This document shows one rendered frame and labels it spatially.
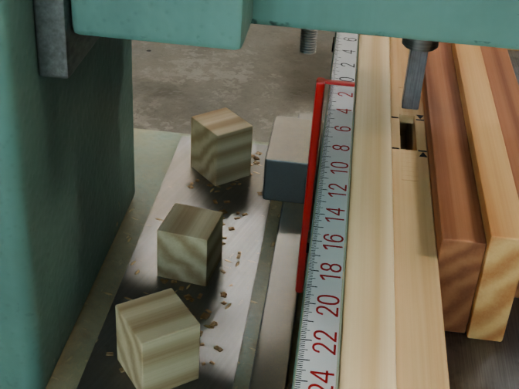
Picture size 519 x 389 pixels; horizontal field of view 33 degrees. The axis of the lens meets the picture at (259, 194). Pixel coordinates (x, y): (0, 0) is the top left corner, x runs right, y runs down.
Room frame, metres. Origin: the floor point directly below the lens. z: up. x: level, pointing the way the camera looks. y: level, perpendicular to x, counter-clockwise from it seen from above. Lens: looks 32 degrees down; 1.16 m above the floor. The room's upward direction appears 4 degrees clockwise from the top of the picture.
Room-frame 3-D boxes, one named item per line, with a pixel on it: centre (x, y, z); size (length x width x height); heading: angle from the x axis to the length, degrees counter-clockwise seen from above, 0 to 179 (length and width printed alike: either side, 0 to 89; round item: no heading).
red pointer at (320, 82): (0.43, -0.04, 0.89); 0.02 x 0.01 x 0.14; 85
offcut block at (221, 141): (0.60, 0.03, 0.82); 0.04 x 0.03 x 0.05; 38
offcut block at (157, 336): (0.37, 0.05, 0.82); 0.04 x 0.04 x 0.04; 33
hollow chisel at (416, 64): (0.43, -0.08, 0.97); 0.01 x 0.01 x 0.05; 85
